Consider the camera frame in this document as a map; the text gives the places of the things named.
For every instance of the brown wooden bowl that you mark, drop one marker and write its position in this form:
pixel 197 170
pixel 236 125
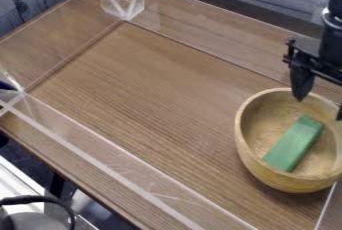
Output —
pixel 263 117

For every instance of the green rectangular block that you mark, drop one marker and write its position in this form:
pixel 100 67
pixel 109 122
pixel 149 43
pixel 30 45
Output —
pixel 294 143

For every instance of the clear acrylic corner bracket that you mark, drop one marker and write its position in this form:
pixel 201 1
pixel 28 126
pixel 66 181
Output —
pixel 123 9

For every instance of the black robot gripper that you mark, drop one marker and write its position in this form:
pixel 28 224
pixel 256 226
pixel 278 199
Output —
pixel 315 58

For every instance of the clear acrylic front barrier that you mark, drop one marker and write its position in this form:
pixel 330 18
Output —
pixel 123 182

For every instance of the grey metal bracket with screw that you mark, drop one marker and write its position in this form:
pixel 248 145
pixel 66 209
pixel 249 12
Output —
pixel 57 213

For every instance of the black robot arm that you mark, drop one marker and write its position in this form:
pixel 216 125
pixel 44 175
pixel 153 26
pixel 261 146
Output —
pixel 316 57

